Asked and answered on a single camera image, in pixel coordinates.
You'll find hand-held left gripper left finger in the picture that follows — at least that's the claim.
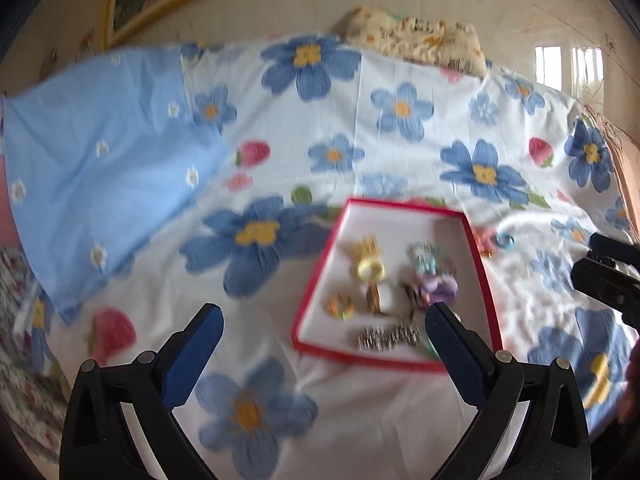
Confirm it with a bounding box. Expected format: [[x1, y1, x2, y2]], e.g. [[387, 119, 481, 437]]
[[59, 302, 226, 480]]

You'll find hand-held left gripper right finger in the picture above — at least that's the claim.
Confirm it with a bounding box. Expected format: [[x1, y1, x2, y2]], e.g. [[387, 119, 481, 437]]
[[424, 302, 593, 480]]

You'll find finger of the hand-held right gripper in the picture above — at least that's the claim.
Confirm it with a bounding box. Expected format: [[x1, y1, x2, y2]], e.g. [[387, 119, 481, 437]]
[[571, 255, 640, 317], [589, 232, 640, 261]]

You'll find purple bow hair tie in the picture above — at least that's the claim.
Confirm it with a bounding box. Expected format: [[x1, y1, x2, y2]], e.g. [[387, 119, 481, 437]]
[[415, 275, 460, 308]]

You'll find gold wrist watch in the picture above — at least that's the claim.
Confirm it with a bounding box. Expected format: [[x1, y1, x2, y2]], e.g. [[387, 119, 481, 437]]
[[367, 280, 416, 318]]

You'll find teal beaded bracelet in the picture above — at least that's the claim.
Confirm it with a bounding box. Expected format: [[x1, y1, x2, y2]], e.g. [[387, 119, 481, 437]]
[[410, 241, 457, 281]]

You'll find yellow oval hair clip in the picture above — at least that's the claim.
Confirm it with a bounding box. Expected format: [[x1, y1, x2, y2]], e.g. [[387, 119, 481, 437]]
[[355, 257, 387, 282]]

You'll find small colourful hair ring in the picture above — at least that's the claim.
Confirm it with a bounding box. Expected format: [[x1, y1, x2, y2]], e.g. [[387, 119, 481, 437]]
[[326, 292, 356, 320]]

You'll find yellow claw hair clip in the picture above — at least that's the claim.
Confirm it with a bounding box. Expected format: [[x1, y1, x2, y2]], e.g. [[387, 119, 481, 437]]
[[350, 237, 383, 263]]

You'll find red jewelry box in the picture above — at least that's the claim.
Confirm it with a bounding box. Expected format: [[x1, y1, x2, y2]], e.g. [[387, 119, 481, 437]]
[[291, 198, 503, 373]]

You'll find green hair clip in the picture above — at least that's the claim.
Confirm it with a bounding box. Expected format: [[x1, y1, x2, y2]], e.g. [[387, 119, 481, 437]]
[[417, 337, 443, 361]]

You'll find blue flower bed sheet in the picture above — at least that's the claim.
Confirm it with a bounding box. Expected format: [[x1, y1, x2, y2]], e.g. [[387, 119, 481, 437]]
[[15, 35, 640, 480]]

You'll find light blue daisy pillow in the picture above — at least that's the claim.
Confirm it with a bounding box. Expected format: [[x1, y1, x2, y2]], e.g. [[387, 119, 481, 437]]
[[0, 45, 231, 326]]

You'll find cream patterned pillow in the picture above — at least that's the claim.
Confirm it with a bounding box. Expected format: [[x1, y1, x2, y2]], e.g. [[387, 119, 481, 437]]
[[342, 6, 488, 78]]

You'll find silver chain bracelet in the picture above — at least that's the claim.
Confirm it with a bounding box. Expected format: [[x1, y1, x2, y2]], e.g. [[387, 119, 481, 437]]
[[357, 324, 422, 352]]

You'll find pink flower hair tie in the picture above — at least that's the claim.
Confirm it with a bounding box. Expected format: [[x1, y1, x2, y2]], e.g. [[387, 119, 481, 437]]
[[472, 227, 498, 258]]

